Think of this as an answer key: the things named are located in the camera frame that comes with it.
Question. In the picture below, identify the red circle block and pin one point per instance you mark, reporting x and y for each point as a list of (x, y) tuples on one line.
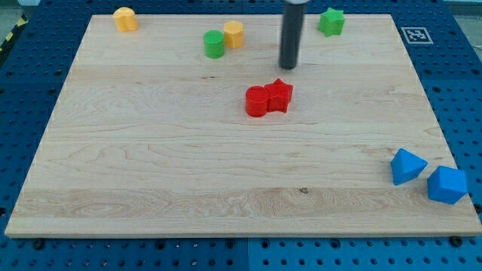
[(257, 99)]

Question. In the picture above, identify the green circle block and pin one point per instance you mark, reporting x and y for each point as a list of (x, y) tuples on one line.
[(213, 44)]

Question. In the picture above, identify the yellow hexagon block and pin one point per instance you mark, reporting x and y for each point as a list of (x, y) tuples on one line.
[(233, 34)]

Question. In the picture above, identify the wooden board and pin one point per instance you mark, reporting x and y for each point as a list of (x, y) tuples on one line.
[(149, 138)]

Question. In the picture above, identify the red star block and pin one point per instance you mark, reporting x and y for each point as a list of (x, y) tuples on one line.
[(280, 94)]

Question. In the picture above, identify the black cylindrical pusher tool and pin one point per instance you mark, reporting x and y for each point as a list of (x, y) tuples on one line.
[(291, 29)]

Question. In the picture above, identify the green star block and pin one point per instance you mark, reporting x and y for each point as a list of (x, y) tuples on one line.
[(331, 22)]

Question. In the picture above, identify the yellow heart block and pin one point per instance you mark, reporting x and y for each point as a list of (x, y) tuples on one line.
[(125, 19)]

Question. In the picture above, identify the blue triangle block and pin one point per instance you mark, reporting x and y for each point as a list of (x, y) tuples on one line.
[(406, 166)]

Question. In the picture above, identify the white fiducial marker tag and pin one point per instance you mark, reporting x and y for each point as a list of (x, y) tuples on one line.
[(416, 35)]

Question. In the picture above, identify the blue cube block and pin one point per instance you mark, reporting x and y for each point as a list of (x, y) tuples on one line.
[(447, 185)]

